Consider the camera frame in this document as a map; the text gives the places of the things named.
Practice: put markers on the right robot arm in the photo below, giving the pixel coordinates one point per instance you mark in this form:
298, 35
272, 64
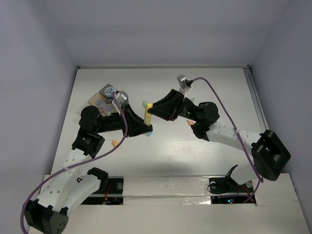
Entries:
267, 155

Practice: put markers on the clear small jar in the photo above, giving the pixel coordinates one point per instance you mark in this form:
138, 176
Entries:
108, 109

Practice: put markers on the blue lid jar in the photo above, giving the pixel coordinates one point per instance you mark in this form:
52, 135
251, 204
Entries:
108, 92

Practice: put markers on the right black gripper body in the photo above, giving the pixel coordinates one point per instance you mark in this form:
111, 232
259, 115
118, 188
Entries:
187, 110

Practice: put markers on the red-orange highlighter marker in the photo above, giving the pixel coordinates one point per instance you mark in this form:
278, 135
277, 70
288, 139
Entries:
190, 123

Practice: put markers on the clear plastic bin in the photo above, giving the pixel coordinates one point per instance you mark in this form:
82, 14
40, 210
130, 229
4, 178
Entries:
80, 110

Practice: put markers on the grey lid small jar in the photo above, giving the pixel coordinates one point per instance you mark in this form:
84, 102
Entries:
100, 103

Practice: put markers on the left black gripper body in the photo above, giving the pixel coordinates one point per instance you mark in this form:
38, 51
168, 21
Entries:
113, 122

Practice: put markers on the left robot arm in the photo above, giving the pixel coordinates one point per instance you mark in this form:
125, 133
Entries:
67, 188

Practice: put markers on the dark grey plastic bin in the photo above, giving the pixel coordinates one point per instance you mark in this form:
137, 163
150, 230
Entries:
109, 99

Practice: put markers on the yellow highlighter marker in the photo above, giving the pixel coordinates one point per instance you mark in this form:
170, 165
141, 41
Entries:
147, 115

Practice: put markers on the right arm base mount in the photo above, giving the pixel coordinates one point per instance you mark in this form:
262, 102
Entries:
224, 190

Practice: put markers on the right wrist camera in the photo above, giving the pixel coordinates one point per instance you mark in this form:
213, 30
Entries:
185, 85

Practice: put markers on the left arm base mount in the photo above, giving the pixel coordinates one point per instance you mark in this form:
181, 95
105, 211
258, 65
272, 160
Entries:
109, 192

